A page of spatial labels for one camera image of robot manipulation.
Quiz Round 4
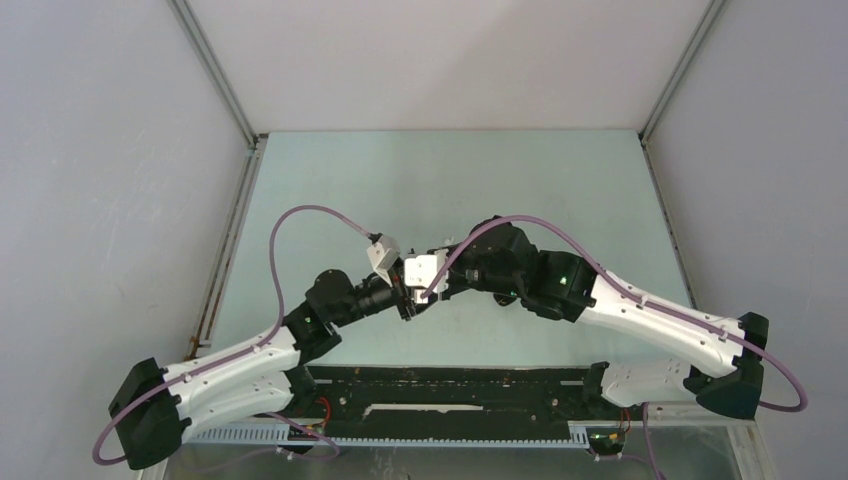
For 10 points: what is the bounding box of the right aluminium frame post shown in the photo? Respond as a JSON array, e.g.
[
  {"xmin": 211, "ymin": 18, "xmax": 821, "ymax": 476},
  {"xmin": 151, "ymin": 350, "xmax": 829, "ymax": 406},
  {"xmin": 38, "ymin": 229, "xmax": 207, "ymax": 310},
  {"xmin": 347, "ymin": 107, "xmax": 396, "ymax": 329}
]
[{"xmin": 638, "ymin": 0, "xmax": 731, "ymax": 307}]

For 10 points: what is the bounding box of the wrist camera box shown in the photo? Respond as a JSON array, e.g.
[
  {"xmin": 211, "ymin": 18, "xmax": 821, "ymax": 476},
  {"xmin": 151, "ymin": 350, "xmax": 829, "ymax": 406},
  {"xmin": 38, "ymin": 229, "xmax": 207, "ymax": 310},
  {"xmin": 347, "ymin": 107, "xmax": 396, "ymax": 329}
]
[
  {"xmin": 366, "ymin": 233, "xmax": 400, "ymax": 286},
  {"xmin": 403, "ymin": 249, "xmax": 448, "ymax": 298}
]

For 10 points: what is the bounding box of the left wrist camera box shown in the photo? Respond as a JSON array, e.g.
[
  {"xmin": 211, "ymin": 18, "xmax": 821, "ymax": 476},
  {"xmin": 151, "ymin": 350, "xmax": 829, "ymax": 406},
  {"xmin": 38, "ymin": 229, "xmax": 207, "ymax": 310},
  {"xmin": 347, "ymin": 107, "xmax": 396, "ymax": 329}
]
[{"xmin": 366, "ymin": 233, "xmax": 400, "ymax": 286}]

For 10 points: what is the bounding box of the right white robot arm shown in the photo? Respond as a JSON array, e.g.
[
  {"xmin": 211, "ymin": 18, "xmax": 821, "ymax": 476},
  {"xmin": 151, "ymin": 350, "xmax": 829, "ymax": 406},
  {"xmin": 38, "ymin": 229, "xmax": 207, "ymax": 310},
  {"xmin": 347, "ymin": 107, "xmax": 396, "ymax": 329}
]
[{"xmin": 403, "ymin": 216, "xmax": 769, "ymax": 420}]

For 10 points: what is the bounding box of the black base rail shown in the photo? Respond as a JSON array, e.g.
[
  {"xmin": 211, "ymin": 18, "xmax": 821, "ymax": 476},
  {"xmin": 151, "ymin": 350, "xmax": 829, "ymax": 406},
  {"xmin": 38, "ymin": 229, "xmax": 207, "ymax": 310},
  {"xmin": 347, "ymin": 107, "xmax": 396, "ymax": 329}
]
[{"xmin": 282, "ymin": 365, "xmax": 643, "ymax": 444}]

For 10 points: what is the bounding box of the grey slotted cable duct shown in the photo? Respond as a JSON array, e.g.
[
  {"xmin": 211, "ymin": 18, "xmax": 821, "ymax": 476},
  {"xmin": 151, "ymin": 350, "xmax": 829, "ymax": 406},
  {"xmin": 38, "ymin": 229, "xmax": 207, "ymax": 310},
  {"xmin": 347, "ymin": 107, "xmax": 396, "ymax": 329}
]
[{"xmin": 175, "ymin": 422, "xmax": 591, "ymax": 450}]

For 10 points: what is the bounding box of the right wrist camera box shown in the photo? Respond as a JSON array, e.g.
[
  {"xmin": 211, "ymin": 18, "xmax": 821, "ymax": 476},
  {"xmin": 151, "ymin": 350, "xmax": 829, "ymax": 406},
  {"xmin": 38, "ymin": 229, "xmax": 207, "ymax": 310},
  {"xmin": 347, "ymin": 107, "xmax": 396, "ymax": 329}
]
[{"xmin": 403, "ymin": 249, "xmax": 448, "ymax": 298}]

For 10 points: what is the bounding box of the aluminium frame post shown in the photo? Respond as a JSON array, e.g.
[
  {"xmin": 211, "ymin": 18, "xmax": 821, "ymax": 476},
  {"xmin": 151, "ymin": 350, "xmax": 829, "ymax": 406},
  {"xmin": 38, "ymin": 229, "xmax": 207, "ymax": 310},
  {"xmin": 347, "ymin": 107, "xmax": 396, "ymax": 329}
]
[
  {"xmin": 169, "ymin": 0, "xmax": 267, "ymax": 360},
  {"xmin": 638, "ymin": 0, "xmax": 731, "ymax": 307}
]

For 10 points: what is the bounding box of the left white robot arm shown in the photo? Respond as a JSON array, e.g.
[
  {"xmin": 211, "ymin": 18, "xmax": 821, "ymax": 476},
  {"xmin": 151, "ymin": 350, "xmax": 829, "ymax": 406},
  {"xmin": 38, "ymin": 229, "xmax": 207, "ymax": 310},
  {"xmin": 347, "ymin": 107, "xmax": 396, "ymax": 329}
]
[{"xmin": 108, "ymin": 267, "xmax": 428, "ymax": 470}]

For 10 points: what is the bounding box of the left aluminium frame post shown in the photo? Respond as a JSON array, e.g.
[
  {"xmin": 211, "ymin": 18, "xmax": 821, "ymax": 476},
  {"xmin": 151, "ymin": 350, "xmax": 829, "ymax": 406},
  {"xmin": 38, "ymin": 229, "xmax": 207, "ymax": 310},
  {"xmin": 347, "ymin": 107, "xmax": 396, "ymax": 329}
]
[{"xmin": 169, "ymin": 0, "xmax": 267, "ymax": 360}]

